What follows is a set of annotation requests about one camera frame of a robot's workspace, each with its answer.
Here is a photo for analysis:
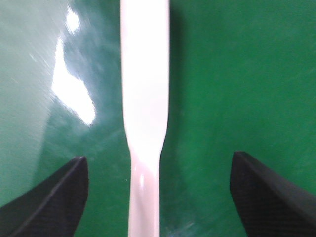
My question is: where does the beige hand brush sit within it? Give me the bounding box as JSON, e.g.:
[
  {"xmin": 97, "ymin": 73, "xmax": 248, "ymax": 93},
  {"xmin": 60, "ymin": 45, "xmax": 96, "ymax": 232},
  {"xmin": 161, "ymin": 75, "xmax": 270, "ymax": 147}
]
[{"xmin": 120, "ymin": 0, "xmax": 170, "ymax": 237}]

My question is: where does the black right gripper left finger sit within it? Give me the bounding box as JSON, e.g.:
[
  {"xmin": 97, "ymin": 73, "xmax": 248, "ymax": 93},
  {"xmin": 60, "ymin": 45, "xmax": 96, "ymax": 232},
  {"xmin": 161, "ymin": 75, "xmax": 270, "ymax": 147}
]
[{"xmin": 0, "ymin": 157, "xmax": 88, "ymax": 237}]

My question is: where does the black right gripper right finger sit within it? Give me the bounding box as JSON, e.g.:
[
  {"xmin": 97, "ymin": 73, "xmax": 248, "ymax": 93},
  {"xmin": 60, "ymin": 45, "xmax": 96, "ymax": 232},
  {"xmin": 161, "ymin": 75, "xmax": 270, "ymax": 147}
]
[{"xmin": 230, "ymin": 151, "xmax": 316, "ymax": 237}]

